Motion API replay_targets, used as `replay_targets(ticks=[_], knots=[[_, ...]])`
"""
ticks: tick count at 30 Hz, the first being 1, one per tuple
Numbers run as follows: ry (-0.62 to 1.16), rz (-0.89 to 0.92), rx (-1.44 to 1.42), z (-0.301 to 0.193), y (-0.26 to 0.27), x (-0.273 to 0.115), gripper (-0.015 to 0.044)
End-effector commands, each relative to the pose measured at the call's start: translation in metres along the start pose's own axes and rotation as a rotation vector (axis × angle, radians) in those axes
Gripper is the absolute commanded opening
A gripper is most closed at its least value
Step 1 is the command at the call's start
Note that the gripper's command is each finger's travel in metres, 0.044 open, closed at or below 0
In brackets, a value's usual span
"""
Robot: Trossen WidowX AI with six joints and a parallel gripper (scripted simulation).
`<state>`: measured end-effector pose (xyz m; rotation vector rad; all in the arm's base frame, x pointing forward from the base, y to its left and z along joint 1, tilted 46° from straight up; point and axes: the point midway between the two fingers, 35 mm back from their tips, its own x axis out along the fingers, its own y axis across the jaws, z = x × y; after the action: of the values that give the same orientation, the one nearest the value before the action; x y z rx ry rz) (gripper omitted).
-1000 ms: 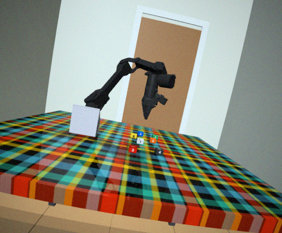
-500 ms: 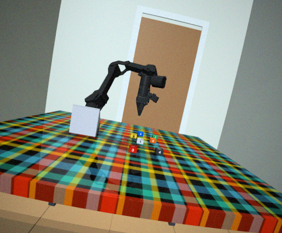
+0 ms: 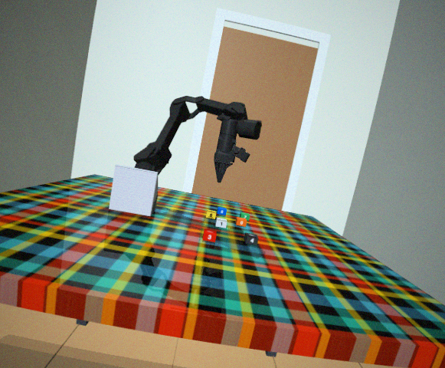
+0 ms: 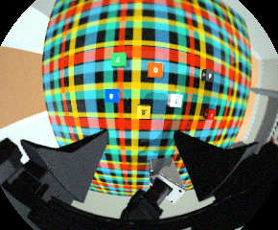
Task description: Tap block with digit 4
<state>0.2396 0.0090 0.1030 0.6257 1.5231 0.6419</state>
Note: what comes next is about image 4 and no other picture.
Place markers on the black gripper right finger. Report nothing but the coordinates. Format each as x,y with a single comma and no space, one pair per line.
208,166

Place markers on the yellow digit block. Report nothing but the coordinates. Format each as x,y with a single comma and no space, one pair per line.
143,111

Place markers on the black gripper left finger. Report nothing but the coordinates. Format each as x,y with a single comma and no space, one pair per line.
74,165

